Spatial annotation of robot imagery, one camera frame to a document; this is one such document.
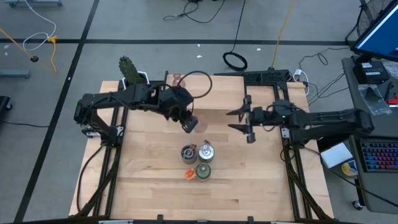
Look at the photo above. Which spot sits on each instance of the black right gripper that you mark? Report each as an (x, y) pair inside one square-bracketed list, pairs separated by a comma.
[(261, 116)]

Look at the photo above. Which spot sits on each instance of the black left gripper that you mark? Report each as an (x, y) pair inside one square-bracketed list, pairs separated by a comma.
[(175, 101)]

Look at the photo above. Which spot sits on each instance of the pink ribbed glass candlestick holder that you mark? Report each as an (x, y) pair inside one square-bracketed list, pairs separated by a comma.
[(202, 127), (178, 81)]

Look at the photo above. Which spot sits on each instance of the plain silver candle tin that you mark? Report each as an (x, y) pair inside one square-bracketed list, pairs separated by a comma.
[(206, 153), (189, 154)]

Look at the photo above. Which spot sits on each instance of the orange-labelled scented candle tin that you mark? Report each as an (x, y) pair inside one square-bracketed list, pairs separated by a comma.
[(203, 179)]

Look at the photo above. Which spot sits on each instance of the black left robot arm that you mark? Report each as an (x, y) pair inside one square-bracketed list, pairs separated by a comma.
[(109, 99)]

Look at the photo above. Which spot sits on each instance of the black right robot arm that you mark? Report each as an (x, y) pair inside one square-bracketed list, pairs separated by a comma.
[(326, 123)]

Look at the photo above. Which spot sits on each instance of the green cactus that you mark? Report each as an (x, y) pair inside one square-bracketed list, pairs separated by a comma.
[(129, 70)]

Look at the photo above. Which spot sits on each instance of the orange paper tag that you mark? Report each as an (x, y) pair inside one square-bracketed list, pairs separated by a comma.
[(189, 175)]

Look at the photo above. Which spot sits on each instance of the white box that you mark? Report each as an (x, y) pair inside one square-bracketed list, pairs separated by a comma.
[(337, 155)]

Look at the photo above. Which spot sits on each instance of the round yellow blue item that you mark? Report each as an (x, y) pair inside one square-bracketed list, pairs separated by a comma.
[(349, 168)]

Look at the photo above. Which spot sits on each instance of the clear plastic bag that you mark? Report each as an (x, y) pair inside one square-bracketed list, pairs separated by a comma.
[(373, 99)]

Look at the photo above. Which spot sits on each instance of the small black computer box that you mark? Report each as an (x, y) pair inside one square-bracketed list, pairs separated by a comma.
[(370, 71)]

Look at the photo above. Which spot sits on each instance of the grey side desk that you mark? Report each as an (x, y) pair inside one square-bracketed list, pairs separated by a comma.
[(381, 127)]

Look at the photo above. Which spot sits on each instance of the backlit rainbow keyboard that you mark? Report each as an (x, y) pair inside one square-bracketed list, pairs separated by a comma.
[(381, 155)]

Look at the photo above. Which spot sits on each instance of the computer monitor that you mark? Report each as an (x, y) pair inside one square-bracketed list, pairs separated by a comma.
[(382, 37)]

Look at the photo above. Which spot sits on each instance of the black floor fan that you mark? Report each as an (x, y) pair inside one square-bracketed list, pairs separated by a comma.
[(370, 15)]

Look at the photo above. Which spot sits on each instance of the black aluminium table frame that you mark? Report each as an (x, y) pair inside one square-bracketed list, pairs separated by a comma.
[(270, 77)]

